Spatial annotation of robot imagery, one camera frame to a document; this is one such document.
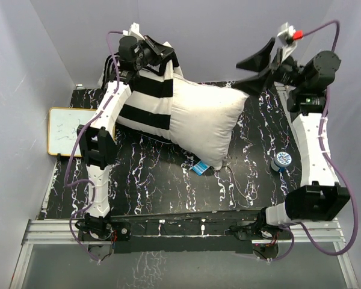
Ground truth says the yellow framed whiteboard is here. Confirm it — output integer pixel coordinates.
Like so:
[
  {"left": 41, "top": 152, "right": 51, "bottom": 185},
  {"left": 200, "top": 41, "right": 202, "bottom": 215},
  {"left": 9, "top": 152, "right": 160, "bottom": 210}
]
[{"left": 47, "top": 107, "right": 96, "bottom": 157}]

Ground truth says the black white striped pillowcase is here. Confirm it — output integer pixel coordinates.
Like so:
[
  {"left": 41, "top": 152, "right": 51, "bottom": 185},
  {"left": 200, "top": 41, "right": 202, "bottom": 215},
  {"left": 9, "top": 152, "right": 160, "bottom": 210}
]
[{"left": 116, "top": 52, "right": 183, "bottom": 141}]

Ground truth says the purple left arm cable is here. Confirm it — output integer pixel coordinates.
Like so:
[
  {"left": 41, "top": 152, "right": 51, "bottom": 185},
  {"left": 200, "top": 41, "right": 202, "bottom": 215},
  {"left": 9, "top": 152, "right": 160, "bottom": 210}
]
[{"left": 64, "top": 30, "right": 139, "bottom": 262}]

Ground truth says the white pillow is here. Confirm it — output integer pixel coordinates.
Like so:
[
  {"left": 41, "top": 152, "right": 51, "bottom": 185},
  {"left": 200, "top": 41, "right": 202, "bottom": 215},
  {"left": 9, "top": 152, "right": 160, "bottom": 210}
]
[{"left": 169, "top": 78, "right": 248, "bottom": 170}]

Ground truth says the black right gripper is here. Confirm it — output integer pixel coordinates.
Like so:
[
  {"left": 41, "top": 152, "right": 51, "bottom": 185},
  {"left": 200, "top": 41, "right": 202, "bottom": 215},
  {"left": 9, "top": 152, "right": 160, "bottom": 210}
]
[{"left": 231, "top": 39, "right": 307, "bottom": 99}]

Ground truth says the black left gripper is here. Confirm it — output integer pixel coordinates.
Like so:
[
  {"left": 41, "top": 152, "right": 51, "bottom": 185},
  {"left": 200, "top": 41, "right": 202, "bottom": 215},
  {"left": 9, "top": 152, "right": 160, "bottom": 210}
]
[{"left": 135, "top": 36, "right": 175, "bottom": 71}]

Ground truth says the aluminium table frame rail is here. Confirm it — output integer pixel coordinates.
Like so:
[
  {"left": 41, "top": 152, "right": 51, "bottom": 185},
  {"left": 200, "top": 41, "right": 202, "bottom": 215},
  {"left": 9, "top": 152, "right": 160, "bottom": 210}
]
[{"left": 10, "top": 219, "right": 359, "bottom": 288}]

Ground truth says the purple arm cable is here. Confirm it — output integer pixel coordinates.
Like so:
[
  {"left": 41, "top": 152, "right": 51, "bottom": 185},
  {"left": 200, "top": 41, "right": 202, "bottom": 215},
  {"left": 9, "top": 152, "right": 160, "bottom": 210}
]
[
  {"left": 64, "top": 30, "right": 139, "bottom": 262},
  {"left": 289, "top": 20, "right": 360, "bottom": 259}
]

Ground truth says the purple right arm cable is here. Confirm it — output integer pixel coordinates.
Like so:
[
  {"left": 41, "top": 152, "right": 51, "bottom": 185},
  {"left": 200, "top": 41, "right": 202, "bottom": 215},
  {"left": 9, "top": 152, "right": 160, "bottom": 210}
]
[{"left": 289, "top": 20, "right": 360, "bottom": 259}]

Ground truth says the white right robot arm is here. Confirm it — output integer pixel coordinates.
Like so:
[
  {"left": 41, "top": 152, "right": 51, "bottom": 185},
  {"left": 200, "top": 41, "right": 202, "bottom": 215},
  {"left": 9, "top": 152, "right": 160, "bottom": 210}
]
[{"left": 233, "top": 37, "right": 350, "bottom": 239}]

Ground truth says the blue white tape roll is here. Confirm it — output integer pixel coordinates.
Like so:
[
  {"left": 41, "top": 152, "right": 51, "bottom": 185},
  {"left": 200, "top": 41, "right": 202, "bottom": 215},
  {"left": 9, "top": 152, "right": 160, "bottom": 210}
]
[{"left": 270, "top": 152, "right": 292, "bottom": 173}]

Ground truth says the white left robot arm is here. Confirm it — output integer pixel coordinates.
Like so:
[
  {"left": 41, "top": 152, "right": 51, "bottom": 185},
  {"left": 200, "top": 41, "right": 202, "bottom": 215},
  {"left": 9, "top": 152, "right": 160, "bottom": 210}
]
[{"left": 75, "top": 36, "right": 174, "bottom": 240}]

